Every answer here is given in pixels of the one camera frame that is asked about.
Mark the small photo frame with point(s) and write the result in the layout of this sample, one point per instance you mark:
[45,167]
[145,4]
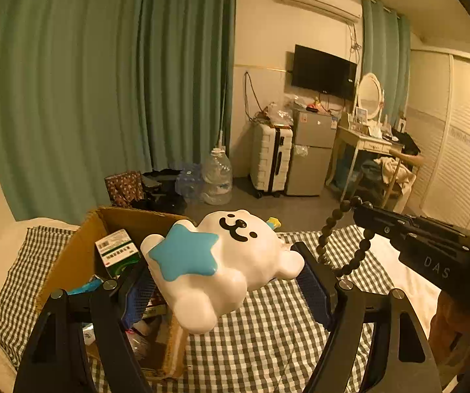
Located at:
[360,115]

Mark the black clothing on table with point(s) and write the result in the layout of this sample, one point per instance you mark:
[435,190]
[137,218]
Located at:
[407,141]

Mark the white bear toy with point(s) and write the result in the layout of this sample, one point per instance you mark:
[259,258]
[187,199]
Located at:
[227,270]

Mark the wooden chair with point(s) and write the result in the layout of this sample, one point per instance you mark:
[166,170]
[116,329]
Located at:
[407,157]

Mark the thin white pole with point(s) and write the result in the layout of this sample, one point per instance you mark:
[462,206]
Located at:
[221,131]

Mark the brown dotted bag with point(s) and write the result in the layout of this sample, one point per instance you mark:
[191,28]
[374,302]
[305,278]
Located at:
[122,188]

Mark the green and white medicine box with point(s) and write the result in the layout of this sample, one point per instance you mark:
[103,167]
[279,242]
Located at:
[114,254]

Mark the silver fridge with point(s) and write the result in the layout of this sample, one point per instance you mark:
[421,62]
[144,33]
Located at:
[312,163]

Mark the narrow teal curtain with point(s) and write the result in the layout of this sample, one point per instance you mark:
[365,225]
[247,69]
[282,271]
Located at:
[386,49]

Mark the pale clothes on chair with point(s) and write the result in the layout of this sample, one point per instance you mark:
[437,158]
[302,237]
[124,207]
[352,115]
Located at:
[390,170]

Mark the checked bed cloth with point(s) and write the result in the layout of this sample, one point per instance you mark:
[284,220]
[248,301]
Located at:
[259,335]

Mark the large clear water bottle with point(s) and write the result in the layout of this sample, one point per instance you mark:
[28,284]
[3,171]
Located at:
[216,176]

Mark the clear plastic bags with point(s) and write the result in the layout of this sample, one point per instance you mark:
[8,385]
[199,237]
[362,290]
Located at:
[278,114]

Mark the person's right hand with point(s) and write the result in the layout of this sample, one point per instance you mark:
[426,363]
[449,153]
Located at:
[447,327]

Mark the white louvred wardrobe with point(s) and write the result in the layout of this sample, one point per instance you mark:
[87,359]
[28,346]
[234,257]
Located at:
[452,110]

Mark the pack of water bottles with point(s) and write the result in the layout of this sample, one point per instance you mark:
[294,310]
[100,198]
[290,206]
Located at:
[188,180]

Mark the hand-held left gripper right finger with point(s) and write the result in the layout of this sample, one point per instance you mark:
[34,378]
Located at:
[312,290]

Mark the white suitcase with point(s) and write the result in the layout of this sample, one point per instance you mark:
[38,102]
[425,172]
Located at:
[265,159]

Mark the blue patterned packet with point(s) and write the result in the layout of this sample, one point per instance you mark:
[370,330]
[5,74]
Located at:
[89,285]

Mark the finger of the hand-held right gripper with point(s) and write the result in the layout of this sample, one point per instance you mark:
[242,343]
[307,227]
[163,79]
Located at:
[382,225]

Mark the black wall television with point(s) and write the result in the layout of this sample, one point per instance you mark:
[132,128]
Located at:
[323,69]

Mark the large brown cardboard box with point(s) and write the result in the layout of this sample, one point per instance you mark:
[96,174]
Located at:
[67,262]

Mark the white dressing table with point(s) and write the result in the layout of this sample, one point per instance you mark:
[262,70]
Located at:
[366,141]

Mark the black floor bag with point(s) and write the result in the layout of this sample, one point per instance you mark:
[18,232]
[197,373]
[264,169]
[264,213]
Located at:
[157,200]

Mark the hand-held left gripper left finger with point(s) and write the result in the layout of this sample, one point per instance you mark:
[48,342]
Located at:
[137,299]

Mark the wide teal curtain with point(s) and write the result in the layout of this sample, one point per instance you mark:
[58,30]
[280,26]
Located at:
[75,90]

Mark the clear plastic wrapper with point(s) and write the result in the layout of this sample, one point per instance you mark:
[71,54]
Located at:
[139,348]

